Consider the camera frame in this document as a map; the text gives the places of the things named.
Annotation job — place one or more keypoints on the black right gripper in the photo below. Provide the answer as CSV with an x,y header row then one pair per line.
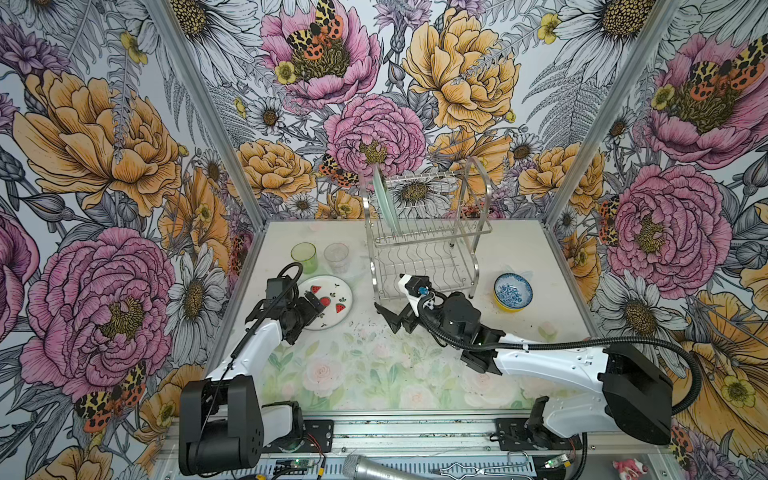
x,y
411,318

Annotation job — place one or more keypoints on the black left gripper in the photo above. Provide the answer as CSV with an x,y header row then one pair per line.
x,y
309,306

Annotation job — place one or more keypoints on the white watermelon pattern plate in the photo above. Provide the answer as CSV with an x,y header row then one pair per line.
x,y
334,294

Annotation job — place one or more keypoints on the green glass tumbler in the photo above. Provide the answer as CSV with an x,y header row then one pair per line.
x,y
306,254

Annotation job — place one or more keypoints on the clear pink glass tumbler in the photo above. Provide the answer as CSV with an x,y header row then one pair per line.
x,y
337,257

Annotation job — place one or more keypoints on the teal rimmed plate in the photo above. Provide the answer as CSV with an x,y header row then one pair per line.
x,y
385,201

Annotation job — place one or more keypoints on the yellow plastic bowl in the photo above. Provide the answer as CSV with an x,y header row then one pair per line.
x,y
510,301

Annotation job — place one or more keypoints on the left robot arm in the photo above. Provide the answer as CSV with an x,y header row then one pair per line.
x,y
223,426

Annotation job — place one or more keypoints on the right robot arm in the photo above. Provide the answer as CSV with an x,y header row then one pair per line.
x,y
616,388

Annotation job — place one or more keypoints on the metal two-tier dish rack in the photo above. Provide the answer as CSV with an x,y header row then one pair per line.
x,y
442,215

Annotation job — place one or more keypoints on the pink white small toy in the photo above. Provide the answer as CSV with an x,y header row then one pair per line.
x,y
630,469

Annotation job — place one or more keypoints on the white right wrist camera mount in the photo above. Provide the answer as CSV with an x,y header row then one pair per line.
x,y
414,287

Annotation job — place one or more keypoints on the front aluminium rail base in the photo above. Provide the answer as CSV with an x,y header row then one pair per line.
x,y
434,438

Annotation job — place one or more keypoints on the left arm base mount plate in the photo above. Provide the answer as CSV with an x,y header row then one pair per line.
x,y
321,430

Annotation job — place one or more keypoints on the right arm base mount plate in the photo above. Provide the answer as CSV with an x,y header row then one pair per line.
x,y
517,434

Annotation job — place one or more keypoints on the metal wire tool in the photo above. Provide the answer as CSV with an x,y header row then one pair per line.
x,y
515,466

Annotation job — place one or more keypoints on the left rear aluminium frame post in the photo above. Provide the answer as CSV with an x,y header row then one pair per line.
x,y
183,60

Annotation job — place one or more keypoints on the aluminium frame post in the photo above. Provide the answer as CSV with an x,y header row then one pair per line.
x,y
658,21
183,60

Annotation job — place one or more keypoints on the right rear aluminium frame post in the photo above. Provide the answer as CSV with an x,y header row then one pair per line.
x,y
658,21

